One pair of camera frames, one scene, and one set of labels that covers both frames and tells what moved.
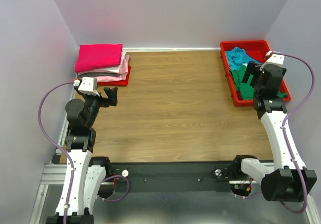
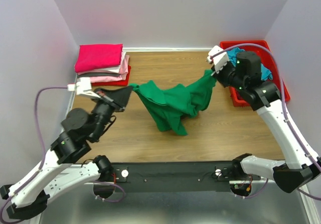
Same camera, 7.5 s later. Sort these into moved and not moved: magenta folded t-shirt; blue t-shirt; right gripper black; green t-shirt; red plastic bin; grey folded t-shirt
Moved: green t-shirt; right gripper black
Not moved: grey folded t-shirt; magenta folded t-shirt; blue t-shirt; red plastic bin
